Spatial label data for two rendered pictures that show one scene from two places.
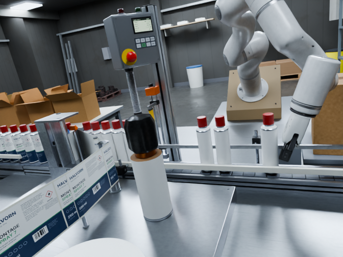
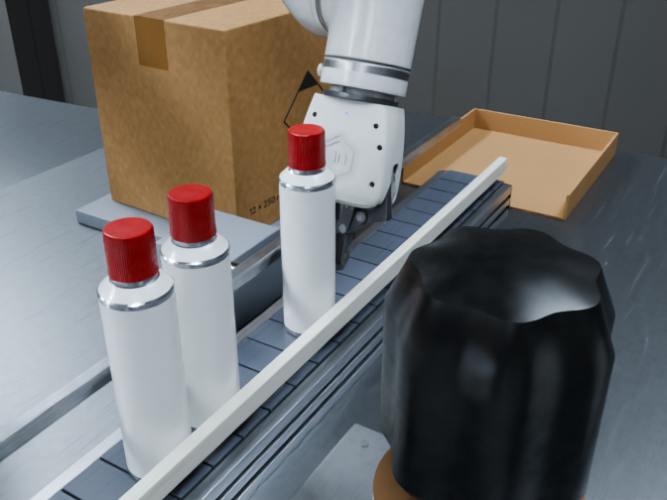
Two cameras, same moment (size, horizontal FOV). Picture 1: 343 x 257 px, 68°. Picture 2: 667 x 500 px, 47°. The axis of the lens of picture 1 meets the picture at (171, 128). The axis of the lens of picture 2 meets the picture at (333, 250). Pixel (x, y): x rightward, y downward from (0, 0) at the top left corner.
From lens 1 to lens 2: 0.76 m
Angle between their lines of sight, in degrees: 77
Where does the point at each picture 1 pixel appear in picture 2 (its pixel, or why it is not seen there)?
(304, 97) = (400, 48)
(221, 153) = (229, 348)
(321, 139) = (249, 190)
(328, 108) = (255, 94)
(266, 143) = (327, 231)
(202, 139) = (171, 330)
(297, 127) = (397, 145)
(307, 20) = not seen: outside the picture
